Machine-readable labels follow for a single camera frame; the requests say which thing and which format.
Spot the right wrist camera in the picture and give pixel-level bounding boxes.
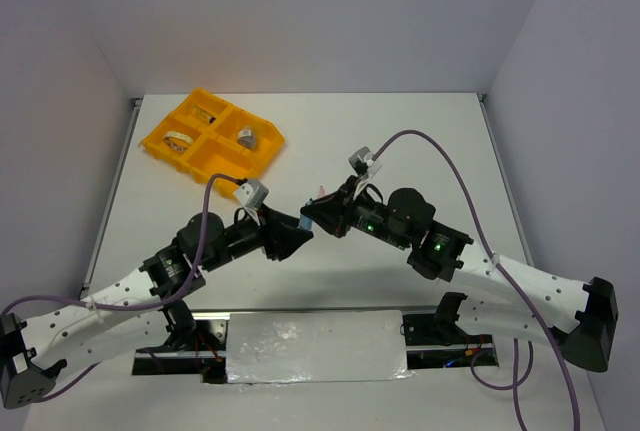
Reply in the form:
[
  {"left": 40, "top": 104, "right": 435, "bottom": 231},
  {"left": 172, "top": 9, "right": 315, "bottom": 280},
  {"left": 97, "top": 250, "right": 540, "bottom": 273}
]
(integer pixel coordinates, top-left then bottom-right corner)
[{"left": 348, "top": 147, "right": 381, "bottom": 183}]

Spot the clear tape roll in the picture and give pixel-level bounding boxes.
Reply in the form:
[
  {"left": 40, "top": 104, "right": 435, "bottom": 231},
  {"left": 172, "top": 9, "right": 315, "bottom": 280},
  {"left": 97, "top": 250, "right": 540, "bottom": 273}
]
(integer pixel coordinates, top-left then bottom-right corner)
[{"left": 163, "top": 131, "right": 194, "bottom": 153}]

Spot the silver foil covered plate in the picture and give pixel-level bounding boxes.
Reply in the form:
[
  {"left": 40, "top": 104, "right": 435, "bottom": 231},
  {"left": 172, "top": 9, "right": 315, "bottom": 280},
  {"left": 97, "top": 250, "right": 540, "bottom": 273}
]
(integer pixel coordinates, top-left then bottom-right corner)
[{"left": 226, "top": 310, "right": 411, "bottom": 384}]

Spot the blue highlighter pen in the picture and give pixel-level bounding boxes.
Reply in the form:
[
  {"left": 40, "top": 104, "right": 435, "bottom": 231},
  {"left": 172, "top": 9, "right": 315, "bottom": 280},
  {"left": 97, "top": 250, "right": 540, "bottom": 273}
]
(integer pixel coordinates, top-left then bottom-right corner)
[{"left": 299, "top": 215, "right": 313, "bottom": 231}]

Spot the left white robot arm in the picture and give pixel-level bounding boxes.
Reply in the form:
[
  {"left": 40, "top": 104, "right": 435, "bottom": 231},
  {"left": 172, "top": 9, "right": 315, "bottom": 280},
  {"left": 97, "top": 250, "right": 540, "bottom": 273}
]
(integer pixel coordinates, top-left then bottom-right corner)
[{"left": 1, "top": 206, "right": 313, "bottom": 409}]

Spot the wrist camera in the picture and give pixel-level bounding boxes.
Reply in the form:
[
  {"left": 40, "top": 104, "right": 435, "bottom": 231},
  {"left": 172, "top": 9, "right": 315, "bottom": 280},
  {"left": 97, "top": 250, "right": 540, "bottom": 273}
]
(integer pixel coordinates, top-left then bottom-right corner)
[
  {"left": 348, "top": 147, "right": 381, "bottom": 183},
  {"left": 233, "top": 179, "right": 269, "bottom": 210}
]

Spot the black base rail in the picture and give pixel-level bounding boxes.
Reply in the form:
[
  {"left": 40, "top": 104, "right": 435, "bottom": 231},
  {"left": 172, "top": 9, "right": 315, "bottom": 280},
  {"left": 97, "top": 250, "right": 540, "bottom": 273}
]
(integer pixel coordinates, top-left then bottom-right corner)
[{"left": 132, "top": 309, "right": 498, "bottom": 385}]

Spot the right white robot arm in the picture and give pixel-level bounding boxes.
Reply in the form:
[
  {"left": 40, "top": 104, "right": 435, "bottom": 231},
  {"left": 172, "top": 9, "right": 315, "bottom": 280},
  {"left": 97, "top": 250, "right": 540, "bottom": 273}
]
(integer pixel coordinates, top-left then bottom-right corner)
[{"left": 301, "top": 188, "right": 619, "bottom": 373}]

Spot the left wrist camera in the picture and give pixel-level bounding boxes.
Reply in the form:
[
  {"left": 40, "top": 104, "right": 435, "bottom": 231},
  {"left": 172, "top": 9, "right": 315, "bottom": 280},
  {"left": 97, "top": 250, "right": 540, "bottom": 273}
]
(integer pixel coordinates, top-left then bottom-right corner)
[{"left": 233, "top": 179, "right": 269, "bottom": 210}]

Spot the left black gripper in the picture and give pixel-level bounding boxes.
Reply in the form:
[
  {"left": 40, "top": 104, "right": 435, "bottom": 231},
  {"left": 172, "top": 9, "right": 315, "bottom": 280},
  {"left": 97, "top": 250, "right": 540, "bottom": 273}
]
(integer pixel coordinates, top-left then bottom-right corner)
[{"left": 202, "top": 202, "right": 314, "bottom": 272}]

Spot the jar of paper clips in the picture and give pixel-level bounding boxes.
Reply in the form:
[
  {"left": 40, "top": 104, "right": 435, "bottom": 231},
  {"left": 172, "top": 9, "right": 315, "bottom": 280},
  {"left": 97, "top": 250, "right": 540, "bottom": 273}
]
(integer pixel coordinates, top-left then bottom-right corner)
[{"left": 236, "top": 127, "right": 257, "bottom": 150}]

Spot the yellow compartment tray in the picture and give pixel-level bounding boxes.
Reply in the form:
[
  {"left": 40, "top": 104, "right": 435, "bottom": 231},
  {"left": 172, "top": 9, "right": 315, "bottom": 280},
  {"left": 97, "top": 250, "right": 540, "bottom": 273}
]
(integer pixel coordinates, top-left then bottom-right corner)
[{"left": 140, "top": 88, "right": 285, "bottom": 184}]

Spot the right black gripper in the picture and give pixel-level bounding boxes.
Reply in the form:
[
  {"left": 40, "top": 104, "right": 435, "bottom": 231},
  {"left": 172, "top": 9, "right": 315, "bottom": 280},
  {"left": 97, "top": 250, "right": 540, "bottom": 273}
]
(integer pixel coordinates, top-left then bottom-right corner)
[{"left": 300, "top": 174, "right": 410, "bottom": 249}]

